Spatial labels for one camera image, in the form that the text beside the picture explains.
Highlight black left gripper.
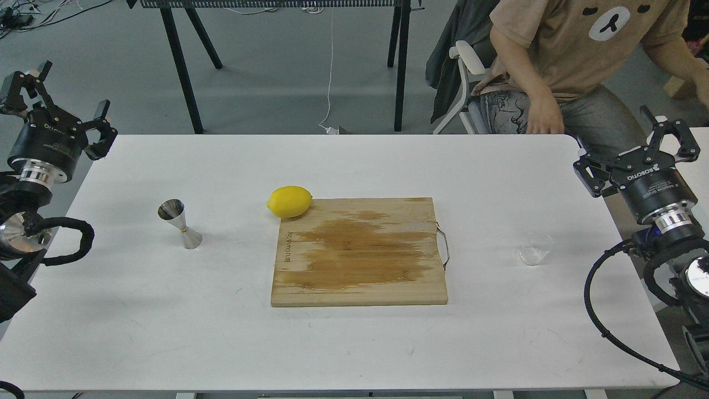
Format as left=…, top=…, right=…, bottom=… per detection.
left=1, top=60, right=117, bottom=183

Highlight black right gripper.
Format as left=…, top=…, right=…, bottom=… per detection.
left=574, top=105, right=701, bottom=225

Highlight clear glass measuring cup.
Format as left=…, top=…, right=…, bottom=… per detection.
left=517, top=231, right=554, bottom=266

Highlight steel double jigger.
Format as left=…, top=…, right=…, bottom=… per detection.
left=157, top=198, right=203, bottom=249

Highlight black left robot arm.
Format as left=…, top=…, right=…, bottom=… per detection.
left=1, top=61, right=117, bottom=321

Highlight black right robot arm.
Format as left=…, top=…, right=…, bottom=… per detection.
left=574, top=106, right=708, bottom=391

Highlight person in tan shirt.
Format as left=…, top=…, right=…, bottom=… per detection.
left=473, top=1, right=707, bottom=157

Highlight white office chair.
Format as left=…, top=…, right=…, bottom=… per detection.
left=433, top=38, right=496, bottom=135

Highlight grey jacket on chair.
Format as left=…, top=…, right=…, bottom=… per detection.
left=425, top=0, right=502, bottom=125

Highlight yellow lemon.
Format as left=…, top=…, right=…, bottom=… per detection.
left=266, top=185, right=312, bottom=219

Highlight wooden cutting board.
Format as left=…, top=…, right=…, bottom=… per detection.
left=270, top=197, right=448, bottom=308

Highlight cables on floor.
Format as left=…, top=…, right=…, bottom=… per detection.
left=0, top=0, right=114, bottom=40

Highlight white power cable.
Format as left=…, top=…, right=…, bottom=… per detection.
left=318, top=7, right=340, bottom=135

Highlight black metal frame table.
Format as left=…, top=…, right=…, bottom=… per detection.
left=126, top=0, right=426, bottom=135

